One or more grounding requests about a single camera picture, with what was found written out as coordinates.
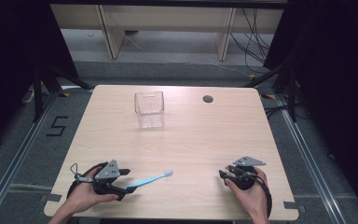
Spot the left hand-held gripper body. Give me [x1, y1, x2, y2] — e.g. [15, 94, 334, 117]
[91, 159, 121, 196]

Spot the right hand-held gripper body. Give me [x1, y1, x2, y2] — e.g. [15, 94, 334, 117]
[226, 155, 267, 191]

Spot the blue toothbrush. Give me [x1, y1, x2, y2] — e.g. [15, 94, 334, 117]
[122, 170, 174, 191]

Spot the person's right hand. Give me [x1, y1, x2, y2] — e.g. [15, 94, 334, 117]
[224, 167, 270, 218]

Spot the person's left hand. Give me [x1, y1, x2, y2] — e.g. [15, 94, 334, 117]
[62, 176, 119, 217]

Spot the clear plastic container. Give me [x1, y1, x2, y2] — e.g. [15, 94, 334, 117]
[133, 91, 165, 130]

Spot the black metal stand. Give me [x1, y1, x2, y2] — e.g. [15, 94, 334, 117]
[32, 60, 93, 123]
[244, 60, 300, 123]

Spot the black curtain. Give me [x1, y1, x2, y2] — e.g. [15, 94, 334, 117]
[0, 0, 80, 157]
[263, 0, 358, 217]

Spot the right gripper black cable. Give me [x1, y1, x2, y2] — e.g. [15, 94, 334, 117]
[252, 174, 274, 218]

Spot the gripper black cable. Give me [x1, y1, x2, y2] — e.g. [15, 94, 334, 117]
[252, 174, 274, 218]
[66, 161, 109, 200]

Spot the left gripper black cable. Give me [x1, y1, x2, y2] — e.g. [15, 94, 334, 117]
[66, 161, 109, 200]

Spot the metal floor rail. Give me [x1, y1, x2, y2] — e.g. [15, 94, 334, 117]
[0, 91, 60, 224]
[273, 92, 348, 224]

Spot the bundle of black cables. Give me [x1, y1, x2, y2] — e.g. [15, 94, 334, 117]
[228, 8, 276, 74]

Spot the beige wooden desk frame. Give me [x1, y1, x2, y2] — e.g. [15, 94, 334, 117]
[49, 3, 284, 63]

